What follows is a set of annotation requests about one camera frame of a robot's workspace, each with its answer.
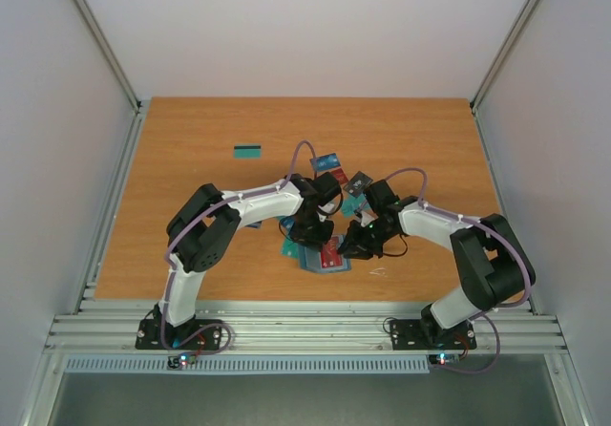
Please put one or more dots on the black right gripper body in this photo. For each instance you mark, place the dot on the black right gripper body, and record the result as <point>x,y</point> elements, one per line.
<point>365,241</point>

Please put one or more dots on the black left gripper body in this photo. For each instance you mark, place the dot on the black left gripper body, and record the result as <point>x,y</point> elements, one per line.
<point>308,230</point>

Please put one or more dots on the teal card with signature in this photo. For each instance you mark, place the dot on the teal card with signature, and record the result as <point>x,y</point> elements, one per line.
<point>290,249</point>

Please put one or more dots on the teal leather card holder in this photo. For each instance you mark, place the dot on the teal leather card holder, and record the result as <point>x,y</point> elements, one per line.
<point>309,260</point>

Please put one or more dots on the red card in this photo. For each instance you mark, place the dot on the red card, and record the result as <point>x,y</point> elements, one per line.
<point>330,258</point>
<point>340,175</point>

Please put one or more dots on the teal card black stripe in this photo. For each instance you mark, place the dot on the teal card black stripe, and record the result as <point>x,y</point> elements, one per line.
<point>247,151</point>

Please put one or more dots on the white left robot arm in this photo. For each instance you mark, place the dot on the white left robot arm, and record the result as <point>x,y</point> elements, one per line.
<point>203,229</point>

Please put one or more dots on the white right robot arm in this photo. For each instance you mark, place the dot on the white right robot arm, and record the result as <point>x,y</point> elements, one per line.
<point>491,264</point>

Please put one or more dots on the blue card near centre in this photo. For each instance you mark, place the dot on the blue card near centre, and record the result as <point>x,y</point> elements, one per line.
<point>286,223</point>

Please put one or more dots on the teal card right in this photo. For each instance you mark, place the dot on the teal card right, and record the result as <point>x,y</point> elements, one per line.
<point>352,204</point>

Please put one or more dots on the black VIP card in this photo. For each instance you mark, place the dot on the black VIP card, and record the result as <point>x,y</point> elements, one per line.
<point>357,184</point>

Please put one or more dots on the blue card top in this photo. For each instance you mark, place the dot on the blue card top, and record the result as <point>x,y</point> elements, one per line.
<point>325,162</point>

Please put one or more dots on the right controller board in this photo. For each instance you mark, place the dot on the right controller board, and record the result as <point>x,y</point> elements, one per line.
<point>445,358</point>

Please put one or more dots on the controller board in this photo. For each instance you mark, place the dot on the controller board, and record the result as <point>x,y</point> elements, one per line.
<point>445,358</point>
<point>181,361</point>

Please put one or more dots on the left controller board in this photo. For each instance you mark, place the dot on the left controller board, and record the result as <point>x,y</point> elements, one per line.
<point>181,361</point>

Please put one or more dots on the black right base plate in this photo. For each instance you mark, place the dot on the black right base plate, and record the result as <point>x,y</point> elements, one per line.
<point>410,335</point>

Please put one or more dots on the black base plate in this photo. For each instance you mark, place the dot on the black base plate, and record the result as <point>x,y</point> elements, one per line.
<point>196,334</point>
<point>410,335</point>

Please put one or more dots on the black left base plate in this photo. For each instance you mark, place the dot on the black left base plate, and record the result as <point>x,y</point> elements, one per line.
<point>196,334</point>

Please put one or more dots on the grey slotted cable duct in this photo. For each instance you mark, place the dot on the grey slotted cable duct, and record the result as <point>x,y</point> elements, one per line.
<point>252,364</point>

